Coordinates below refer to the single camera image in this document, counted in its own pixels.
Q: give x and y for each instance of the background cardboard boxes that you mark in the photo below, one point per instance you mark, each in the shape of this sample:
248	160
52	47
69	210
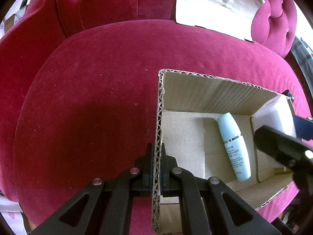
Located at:
14	19

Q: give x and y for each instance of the light blue lotion bottle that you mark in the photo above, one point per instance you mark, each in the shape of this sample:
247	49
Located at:
234	149

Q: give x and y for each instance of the white printed paper bag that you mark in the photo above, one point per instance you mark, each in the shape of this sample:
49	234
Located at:
11	215

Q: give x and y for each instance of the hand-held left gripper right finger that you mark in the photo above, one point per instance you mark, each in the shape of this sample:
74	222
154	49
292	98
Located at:
165	176

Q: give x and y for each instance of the cardboard box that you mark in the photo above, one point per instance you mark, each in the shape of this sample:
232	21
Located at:
185	137

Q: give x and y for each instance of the black round knob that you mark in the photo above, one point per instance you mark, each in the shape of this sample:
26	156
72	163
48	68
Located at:
289	95

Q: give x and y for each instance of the white rounded plastic container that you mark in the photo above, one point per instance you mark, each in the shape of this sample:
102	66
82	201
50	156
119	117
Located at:
273	115

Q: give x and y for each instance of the plaid cloth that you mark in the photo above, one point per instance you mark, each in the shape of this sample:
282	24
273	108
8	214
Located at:
303	56

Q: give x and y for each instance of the red velvet armchair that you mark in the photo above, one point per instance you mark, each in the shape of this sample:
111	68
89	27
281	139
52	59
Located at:
97	90

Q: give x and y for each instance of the white paper sheet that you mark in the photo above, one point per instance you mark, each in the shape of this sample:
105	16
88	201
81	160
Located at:
207	5

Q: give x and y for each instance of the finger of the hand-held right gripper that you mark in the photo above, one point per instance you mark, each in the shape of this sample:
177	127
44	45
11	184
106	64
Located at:
303	127
281	146

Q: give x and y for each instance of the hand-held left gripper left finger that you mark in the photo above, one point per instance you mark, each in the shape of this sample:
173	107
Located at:
148	161

